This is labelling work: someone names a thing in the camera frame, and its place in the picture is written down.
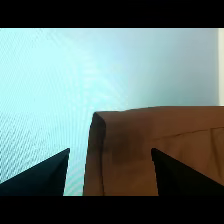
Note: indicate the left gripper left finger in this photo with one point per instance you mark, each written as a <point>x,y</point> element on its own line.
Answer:
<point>43,178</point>

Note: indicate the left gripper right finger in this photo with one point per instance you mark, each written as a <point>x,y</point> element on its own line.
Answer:
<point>181,178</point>

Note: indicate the brown garment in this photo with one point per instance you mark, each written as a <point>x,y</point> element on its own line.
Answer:
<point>133,140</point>

